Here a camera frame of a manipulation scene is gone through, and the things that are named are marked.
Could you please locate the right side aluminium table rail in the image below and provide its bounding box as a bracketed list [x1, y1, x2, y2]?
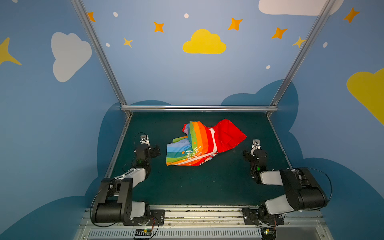
[270, 110, 305, 168]

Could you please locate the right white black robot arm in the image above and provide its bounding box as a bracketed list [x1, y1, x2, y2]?
[242, 149, 333, 227]

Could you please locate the left side aluminium table rail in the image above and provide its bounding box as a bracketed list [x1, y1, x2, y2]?
[104, 112, 132, 178]

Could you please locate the rainbow striped kids jacket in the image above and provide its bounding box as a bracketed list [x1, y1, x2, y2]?
[166, 119, 247, 167]

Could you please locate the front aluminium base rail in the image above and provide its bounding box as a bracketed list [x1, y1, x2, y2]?
[74, 205, 333, 240]

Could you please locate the left aluminium frame post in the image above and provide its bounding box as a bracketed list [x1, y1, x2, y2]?
[71, 0, 127, 105]

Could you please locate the black round connector green led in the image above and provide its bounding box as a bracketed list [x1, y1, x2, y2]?
[261, 228, 277, 240]

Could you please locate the back horizontal aluminium rail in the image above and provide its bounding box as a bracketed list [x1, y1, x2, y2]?
[120, 105, 278, 113]

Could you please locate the aluminium table rail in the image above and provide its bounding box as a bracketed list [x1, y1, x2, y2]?
[104, 112, 132, 178]
[270, 110, 305, 168]

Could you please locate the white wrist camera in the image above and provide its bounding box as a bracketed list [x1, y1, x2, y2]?
[140, 135, 150, 146]
[251, 139, 261, 155]

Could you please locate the right aluminium frame post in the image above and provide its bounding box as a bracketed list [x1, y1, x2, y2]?
[269, 0, 336, 109]

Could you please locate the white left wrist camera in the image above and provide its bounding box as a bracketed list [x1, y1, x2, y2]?
[140, 135, 150, 146]

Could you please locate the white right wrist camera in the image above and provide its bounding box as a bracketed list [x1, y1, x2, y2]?
[251, 139, 261, 155]

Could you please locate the small green circuit board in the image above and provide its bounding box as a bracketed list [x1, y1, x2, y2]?
[135, 229, 152, 237]

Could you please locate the aluminium frame post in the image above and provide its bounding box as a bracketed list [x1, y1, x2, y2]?
[71, 0, 127, 105]
[269, 0, 336, 109]

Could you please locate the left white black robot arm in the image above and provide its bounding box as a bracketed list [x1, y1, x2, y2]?
[90, 144, 161, 228]

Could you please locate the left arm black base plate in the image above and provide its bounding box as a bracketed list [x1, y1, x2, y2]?
[128, 210, 165, 226]

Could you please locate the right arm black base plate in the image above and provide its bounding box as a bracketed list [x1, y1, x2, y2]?
[242, 208, 285, 227]

